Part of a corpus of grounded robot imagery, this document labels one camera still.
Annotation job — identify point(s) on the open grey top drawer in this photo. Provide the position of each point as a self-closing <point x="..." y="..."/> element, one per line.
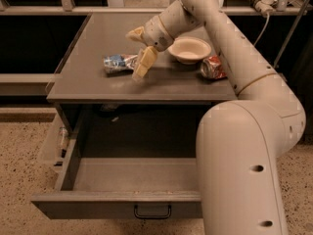
<point x="141" y="155"/>

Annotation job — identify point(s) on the white paper bowl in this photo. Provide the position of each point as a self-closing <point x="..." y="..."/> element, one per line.
<point x="189" y="50"/>

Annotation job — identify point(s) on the crushed red soda can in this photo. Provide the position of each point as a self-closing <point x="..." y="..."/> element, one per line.
<point x="211" y="68"/>

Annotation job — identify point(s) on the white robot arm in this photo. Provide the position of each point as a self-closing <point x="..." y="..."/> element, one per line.
<point x="239" y="141"/>

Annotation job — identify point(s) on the black drawer handle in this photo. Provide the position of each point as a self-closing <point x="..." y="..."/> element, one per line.
<point x="152" y="212"/>

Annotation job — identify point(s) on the crushed blue silver redbull can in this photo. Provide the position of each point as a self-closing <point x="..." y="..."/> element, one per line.
<point x="119" y="62"/>

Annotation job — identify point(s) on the grey metal drawer cabinet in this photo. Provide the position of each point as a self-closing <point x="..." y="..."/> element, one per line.
<point x="98" y="70"/>

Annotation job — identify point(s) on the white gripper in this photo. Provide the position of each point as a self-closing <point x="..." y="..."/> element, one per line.
<point x="154" y="33"/>

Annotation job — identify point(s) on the white power strip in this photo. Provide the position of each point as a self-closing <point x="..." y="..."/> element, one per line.
<point x="261" y="7"/>

